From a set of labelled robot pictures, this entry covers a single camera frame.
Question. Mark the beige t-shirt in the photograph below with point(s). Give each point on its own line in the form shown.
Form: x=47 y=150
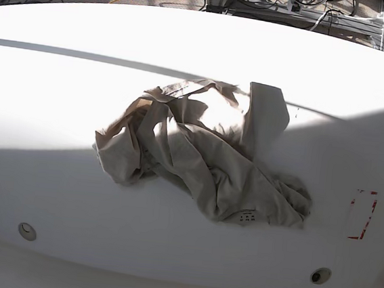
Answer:
x=208 y=138

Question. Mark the right round table grommet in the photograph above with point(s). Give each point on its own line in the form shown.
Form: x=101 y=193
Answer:
x=320 y=276

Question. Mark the round table grommet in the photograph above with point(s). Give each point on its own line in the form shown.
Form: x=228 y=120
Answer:
x=320 y=276
x=27 y=232

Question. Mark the red tape rectangle marking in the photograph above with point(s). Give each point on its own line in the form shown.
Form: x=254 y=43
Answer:
x=361 y=210

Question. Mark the left round table grommet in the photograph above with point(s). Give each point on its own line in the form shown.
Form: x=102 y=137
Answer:
x=27 y=232

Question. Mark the aluminium frame with cables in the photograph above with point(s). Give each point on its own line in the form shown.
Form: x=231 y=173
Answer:
x=356 y=20

